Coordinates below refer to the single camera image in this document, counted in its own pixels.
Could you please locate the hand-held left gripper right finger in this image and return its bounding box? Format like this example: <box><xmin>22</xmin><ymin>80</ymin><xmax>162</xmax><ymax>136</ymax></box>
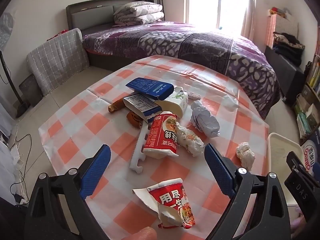
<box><xmin>204</xmin><ymin>144</ymin><xmax>293</xmax><ymax>240</ymax></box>

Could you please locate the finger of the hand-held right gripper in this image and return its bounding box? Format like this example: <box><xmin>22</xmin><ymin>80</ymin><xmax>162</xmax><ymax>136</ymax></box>
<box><xmin>286</xmin><ymin>151</ymin><xmax>314</xmax><ymax>180</ymax></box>

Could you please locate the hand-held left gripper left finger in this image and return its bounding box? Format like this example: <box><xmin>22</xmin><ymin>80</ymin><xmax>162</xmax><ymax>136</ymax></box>
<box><xmin>24</xmin><ymin>144</ymin><xmax>113</xmax><ymax>240</ymax></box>

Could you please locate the white plastic bin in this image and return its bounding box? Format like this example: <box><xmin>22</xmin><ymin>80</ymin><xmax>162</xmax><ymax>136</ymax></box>
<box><xmin>267</xmin><ymin>132</ymin><xmax>309</xmax><ymax>207</ymax></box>

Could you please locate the white tissue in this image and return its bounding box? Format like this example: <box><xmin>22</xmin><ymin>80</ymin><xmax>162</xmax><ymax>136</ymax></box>
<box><xmin>236</xmin><ymin>142</ymin><xmax>256</xmax><ymax>170</ymax></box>

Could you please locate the noodle wrapper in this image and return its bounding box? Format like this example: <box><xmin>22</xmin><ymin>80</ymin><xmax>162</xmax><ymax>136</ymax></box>
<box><xmin>175</xmin><ymin>122</ymin><xmax>205</xmax><ymax>157</ymax></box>

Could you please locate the white foam puzzle strip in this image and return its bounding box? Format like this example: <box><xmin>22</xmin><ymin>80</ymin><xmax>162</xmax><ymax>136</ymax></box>
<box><xmin>129</xmin><ymin>125</ymin><xmax>151</xmax><ymax>174</ymax></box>

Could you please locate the silver foil bag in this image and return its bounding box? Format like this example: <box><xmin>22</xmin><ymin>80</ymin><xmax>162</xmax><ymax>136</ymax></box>
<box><xmin>190</xmin><ymin>100</ymin><xmax>220</xmax><ymax>138</ymax></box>

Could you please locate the torn red noodle cup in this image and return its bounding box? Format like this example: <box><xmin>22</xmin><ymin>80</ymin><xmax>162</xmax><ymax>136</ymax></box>
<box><xmin>132</xmin><ymin>178</ymin><xmax>196</xmax><ymax>229</ymax></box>

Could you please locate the brown snack wrapper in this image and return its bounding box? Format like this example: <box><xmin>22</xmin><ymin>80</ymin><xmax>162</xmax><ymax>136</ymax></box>
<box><xmin>126</xmin><ymin>111</ymin><xmax>145</xmax><ymax>130</ymax></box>

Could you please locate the brown sausage wrapper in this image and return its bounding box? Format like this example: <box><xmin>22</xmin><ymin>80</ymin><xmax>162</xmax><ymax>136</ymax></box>
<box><xmin>108</xmin><ymin>99</ymin><xmax>126</xmax><ymax>113</ymax></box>

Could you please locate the white and blue box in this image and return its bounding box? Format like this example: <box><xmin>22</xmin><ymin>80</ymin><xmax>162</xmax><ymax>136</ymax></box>
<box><xmin>122</xmin><ymin>94</ymin><xmax>162</xmax><ymax>123</ymax></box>

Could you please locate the white green paper carton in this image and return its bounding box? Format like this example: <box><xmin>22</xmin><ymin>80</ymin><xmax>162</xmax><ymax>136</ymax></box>
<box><xmin>155</xmin><ymin>86</ymin><xmax>189</xmax><ymax>117</ymax></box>

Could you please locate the dark blue box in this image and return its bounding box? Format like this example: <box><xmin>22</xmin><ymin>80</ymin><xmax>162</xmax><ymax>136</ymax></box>
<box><xmin>126</xmin><ymin>77</ymin><xmax>174</xmax><ymax>101</ymax></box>

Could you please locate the person's left hand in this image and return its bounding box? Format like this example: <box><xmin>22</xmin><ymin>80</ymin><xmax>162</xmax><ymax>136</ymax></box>
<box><xmin>130</xmin><ymin>226</ymin><xmax>157</xmax><ymax>240</ymax></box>

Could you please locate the blue water carton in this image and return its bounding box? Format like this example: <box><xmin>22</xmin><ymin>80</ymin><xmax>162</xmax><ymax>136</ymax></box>
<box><xmin>300</xmin><ymin>130</ymin><xmax>320</xmax><ymax>178</ymax></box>

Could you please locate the orange white checked tablecloth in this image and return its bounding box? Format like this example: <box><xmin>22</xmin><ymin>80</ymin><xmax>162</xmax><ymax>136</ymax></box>
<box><xmin>38</xmin><ymin>54</ymin><xmax>272</xmax><ymax>240</ymax></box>

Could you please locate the wooden bookshelf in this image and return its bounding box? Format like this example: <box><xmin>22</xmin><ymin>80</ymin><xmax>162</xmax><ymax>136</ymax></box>
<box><xmin>294</xmin><ymin>54</ymin><xmax>320</xmax><ymax>140</ymax></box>

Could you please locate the black bench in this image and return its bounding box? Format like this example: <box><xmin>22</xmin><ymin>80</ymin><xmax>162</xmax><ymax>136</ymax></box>
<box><xmin>264</xmin><ymin>45</ymin><xmax>305</xmax><ymax>103</ymax></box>

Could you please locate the standing fan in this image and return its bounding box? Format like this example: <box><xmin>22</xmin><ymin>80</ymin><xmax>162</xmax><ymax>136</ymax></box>
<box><xmin>0</xmin><ymin>12</ymin><xmax>30</xmax><ymax>118</ymax></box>

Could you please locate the stack of folded clothes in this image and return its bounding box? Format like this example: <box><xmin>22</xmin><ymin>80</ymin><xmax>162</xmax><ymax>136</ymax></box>
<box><xmin>272</xmin><ymin>32</ymin><xmax>306</xmax><ymax>66</ymax></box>

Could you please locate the purple patterned blanket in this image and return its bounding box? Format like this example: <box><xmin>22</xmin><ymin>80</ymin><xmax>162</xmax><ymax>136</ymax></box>
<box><xmin>82</xmin><ymin>21</ymin><xmax>281</xmax><ymax>119</ymax></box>

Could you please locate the pink curtain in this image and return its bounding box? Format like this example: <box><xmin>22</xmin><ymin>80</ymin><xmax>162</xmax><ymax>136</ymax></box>
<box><xmin>240</xmin><ymin>0</ymin><xmax>259</xmax><ymax>40</ymax></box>

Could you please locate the folded floral quilt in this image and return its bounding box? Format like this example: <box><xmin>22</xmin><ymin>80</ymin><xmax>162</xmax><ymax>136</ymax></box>
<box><xmin>113</xmin><ymin>1</ymin><xmax>165</xmax><ymax>27</ymax></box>

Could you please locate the window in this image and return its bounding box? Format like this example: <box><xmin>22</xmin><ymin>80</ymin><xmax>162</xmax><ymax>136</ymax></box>
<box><xmin>184</xmin><ymin>0</ymin><xmax>252</xmax><ymax>30</ymax></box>

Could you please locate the black floor cable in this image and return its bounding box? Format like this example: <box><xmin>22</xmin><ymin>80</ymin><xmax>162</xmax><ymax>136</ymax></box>
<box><xmin>9</xmin><ymin>133</ymin><xmax>33</xmax><ymax>200</ymax></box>

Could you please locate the dark bed frame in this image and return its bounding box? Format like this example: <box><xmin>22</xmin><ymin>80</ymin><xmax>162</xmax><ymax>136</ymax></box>
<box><xmin>66</xmin><ymin>0</ymin><xmax>166</xmax><ymax>68</ymax></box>

